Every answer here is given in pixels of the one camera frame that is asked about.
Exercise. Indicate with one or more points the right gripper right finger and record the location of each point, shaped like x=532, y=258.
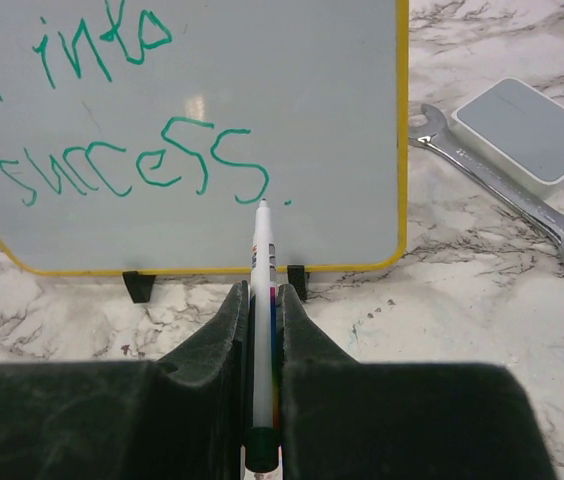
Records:
x=344, y=419

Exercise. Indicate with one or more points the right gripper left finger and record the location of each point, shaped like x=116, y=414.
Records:
x=178, y=417

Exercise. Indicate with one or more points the green whiteboard marker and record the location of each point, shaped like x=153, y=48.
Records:
x=262, y=435

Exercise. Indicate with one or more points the yellow framed whiteboard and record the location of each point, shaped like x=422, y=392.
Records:
x=139, y=137

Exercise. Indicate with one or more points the white whiteboard eraser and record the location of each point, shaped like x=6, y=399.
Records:
x=518, y=129

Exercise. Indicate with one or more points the silver wrench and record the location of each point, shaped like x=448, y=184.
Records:
x=435, y=136

